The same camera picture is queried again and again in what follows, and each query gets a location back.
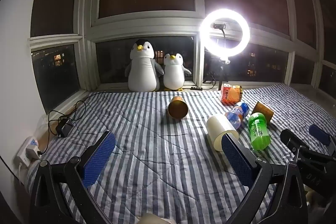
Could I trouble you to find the striped blanket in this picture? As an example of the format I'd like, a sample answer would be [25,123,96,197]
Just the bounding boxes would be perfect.
[26,82,336,224]

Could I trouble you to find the white power strip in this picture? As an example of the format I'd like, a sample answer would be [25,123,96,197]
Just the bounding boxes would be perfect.
[14,145,36,165]

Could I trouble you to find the white window frame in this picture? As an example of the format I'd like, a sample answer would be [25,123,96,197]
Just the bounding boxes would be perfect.
[28,0,336,98]

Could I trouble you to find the orange snack packet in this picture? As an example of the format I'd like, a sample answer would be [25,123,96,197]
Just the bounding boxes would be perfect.
[220,84,243,106]

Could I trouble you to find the black power adapter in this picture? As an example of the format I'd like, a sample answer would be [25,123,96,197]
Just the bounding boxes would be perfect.
[55,119,74,138]

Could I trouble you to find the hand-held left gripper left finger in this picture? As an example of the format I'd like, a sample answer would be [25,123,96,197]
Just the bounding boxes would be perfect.
[29,131,116,224]

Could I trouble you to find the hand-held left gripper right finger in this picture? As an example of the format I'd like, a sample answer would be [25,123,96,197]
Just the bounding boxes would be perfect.
[222,132,308,224]

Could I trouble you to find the black tripod stand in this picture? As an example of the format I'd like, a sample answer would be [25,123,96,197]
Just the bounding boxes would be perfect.
[203,59,231,90]

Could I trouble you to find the large penguin plush toy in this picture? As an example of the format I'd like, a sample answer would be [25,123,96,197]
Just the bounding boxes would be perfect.
[125,39,164,92]

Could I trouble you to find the blue soda bottle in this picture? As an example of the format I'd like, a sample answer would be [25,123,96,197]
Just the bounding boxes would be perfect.
[225,102,250,130]

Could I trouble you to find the phone holder on gooseneck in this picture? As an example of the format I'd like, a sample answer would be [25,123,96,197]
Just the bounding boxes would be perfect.
[213,22,228,56]

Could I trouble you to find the ring light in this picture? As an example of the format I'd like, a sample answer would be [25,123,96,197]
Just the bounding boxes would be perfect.
[199,9,250,60]

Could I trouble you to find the small penguin plush toy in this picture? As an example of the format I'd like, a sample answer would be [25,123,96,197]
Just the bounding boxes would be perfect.
[163,53,192,90]

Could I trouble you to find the green soda bottle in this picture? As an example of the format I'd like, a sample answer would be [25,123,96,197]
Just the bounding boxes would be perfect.
[248,112,271,150]

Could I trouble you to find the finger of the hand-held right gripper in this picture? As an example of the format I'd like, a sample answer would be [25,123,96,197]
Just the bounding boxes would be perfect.
[280,129,315,161]
[309,124,336,157]

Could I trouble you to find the white plug-in charger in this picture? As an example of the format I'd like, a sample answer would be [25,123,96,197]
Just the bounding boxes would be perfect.
[25,137,42,160]

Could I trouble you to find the white paper cup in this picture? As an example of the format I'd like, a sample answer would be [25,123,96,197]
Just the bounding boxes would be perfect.
[206,114,240,152]

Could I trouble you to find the black adapter cable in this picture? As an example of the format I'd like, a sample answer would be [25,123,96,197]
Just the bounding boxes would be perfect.
[39,91,107,156]

